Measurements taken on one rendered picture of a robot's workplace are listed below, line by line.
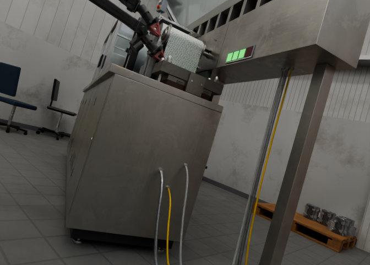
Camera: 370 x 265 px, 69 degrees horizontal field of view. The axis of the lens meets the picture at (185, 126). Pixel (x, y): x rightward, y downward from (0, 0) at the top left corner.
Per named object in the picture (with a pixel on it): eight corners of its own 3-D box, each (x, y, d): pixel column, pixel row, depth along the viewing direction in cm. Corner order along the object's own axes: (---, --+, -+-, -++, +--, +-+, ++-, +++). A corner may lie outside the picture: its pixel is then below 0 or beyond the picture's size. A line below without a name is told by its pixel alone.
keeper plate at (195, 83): (184, 91, 150) (189, 72, 150) (199, 97, 154) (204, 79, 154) (185, 91, 147) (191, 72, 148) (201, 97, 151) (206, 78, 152)
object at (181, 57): (158, 69, 164) (167, 40, 164) (191, 82, 173) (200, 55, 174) (159, 69, 163) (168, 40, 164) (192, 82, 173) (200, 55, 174)
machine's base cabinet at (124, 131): (64, 153, 354) (83, 92, 358) (111, 165, 380) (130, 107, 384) (56, 248, 124) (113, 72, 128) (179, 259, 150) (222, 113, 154)
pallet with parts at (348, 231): (354, 247, 327) (361, 222, 329) (342, 254, 271) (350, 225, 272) (271, 211, 400) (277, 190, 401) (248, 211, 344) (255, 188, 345)
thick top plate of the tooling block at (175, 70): (151, 73, 158) (154, 63, 158) (208, 95, 174) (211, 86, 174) (160, 70, 143) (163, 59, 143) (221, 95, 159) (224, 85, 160)
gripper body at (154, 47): (154, 54, 157) (146, 43, 154) (150, 57, 166) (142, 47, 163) (162, 47, 158) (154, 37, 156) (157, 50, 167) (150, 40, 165)
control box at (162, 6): (154, 10, 223) (157, -2, 223) (160, 14, 227) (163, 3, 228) (159, 8, 218) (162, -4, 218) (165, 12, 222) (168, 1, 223)
